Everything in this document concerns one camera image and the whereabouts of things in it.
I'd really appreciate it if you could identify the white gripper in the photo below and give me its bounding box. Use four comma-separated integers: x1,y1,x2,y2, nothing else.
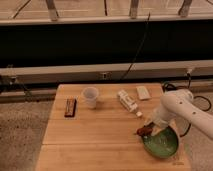
145,111,166,130

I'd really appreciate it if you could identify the white plastic bottle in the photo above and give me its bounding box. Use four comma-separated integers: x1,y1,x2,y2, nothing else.
117,90,142,117

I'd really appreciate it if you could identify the brown chocolate bar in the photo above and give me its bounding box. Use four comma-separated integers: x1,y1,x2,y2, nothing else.
64,98,77,117

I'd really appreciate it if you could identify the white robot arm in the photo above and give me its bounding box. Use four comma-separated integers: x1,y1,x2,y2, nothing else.
144,89,213,140

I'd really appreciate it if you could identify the wall power outlet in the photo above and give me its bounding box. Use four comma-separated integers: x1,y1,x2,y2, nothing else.
101,72,110,80

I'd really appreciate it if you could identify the white rectangular block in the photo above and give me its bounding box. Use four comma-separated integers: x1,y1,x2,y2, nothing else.
136,86,151,100

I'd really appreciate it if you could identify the white plastic cup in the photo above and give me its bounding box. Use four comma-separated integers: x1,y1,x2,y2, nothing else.
82,87,99,109

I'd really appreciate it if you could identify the red pepper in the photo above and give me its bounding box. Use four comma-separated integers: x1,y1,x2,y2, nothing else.
137,127,152,136

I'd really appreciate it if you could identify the green ceramic bowl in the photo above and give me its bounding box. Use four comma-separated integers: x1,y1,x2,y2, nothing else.
142,126,179,159

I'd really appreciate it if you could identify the black hanging cable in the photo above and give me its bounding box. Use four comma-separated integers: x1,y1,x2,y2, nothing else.
119,12,152,81

